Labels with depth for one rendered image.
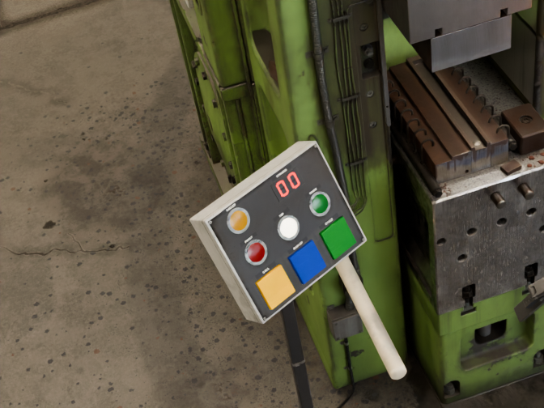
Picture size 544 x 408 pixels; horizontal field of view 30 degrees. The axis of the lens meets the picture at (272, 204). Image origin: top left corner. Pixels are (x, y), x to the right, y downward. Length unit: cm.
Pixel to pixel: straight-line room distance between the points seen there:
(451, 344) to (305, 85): 99
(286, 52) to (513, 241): 86
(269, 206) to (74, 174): 213
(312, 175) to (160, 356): 138
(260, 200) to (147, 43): 276
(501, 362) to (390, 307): 38
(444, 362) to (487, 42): 109
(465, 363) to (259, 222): 113
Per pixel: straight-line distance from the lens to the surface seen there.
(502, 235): 278
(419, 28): 231
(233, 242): 224
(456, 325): 298
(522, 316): 190
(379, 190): 277
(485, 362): 320
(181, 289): 373
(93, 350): 364
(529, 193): 265
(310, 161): 234
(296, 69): 242
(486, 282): 289
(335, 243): 237
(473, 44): 240
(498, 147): 264
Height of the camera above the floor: 273
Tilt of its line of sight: 44 degrees down
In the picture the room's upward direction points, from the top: 11 degrees counter-clockwise
